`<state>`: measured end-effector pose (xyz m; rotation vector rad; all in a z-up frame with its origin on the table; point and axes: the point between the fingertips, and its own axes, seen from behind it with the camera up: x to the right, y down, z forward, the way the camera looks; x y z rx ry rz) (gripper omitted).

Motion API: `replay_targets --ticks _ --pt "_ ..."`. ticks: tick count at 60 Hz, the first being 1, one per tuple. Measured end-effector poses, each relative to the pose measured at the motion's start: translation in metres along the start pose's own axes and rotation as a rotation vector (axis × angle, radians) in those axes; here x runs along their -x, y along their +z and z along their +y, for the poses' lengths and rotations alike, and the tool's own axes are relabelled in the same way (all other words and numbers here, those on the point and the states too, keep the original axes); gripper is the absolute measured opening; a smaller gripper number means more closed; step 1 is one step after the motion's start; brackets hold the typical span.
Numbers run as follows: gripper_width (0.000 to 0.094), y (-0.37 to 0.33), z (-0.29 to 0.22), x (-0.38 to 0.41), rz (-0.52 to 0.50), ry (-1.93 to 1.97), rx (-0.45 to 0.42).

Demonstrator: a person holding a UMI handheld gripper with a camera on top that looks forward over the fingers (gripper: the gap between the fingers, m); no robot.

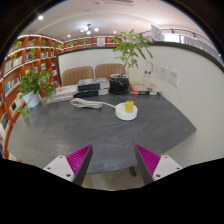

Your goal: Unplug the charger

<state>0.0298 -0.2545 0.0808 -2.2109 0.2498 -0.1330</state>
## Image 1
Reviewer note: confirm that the yellow charger block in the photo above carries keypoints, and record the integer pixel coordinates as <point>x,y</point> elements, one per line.
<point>129,106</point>

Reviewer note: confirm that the white wall socket plate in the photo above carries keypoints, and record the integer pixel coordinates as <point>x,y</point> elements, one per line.
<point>174,77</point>
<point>163,72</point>

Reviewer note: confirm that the white sheer curtain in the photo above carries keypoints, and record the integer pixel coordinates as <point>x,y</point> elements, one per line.
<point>200,45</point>

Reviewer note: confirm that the white hanging banner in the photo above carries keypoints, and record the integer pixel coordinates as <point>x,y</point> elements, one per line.
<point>157,32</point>

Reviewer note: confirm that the tall plant in black pot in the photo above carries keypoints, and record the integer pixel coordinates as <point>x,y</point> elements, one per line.
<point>119,85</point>

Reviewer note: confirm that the ceiling air vent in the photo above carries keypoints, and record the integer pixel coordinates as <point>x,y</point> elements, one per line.
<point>113,2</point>

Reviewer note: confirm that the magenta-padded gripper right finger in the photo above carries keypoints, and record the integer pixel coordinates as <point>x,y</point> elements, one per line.
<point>163,166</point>

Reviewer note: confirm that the thin red-spined book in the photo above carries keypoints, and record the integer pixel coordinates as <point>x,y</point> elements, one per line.
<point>143,93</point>

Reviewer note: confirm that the orange bookshelf unit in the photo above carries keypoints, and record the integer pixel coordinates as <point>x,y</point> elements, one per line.
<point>20,71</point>

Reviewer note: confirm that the large beige book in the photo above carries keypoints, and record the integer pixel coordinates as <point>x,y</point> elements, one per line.
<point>146,87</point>

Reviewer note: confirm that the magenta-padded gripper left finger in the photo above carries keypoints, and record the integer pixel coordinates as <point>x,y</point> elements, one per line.
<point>63,166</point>

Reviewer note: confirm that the tan upholstered chair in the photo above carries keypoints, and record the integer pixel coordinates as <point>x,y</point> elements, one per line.
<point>76,76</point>
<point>108,70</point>

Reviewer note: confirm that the leafy plant in white pot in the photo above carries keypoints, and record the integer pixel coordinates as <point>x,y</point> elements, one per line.
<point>31,98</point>

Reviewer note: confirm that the small white framed sign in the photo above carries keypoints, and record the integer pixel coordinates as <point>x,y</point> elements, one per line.
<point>101,41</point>

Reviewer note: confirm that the multi-bulb ceiling lamp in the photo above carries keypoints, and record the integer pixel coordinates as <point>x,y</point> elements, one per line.
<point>88,29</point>

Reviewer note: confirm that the recessed ceiling lights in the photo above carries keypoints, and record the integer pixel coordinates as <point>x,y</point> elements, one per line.
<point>40,17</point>

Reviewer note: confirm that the white book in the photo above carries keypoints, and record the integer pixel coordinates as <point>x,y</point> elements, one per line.
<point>60,99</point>
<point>65,90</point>

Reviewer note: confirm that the black ceiling track rail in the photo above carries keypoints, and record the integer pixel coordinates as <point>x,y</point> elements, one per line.
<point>180,30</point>

